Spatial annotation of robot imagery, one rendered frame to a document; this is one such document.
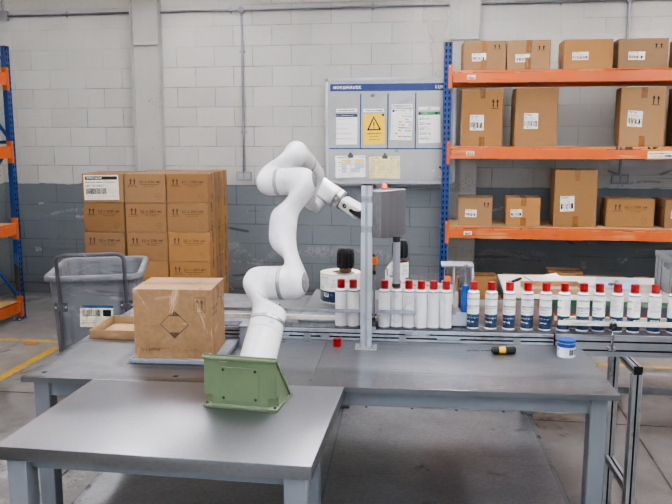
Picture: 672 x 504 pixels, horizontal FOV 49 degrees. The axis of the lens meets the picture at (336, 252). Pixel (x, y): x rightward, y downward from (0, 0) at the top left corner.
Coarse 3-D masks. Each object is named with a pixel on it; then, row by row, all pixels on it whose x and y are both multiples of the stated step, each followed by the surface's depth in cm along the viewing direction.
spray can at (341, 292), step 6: (342, 282) 314; (336, 288) 316; (342, 288) 315; (336, 294) 315; (342, 294) 314; (336, 300) 316; (342, 300) 315; (336, 306) 316; (342, 306) 315; (336, 318) 317; (342, 318) 316; (336, 324) 317; (342, 324) 316
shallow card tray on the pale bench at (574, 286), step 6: (522, 282) 440; (534, 282) 444; (540, 282) 444; (552, 282) 444; (558, 282) 444; (570, 282) 444; (576, 282) 443; (534, 288) 437; (540, 288) 437; (552, 288) 437; (558, 288) 437; (570, 288) 437; (576, 288) 437; (576, 294) 421
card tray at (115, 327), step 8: (104, 320) 333; (112, 320) 341; (120, 320) 342; (128, 320) 342; (96, 328) 324; (104, 328) 332; (112, 328) 333; (120, 328) 333; (128, 328) 333; (96, 336) 317; (104, 336) 317; (112, 336) 316; (120, 336) 316; (128, 336) 316
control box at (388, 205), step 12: (372, 192) 294; (384, 192) 293; (396, 192) 299; (372, 204) 294; (384, 204) 293; (396, 204) 300; (372, 216) 295; (384, 216) 294; (396, 216) 300; (372, 228) 296; (384, 228) 295; (396, 228) 301
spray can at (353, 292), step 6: (354, 282) 314; (354, 288) 314; (348, 294) 315; (354, 294) 314; (348, 300) 315; (354, 300) 314; (348, 306) 315; (354, 306) 314; (348, 318) 316; (354, 318) 315; (348, 324) 317; (354, 324) 316
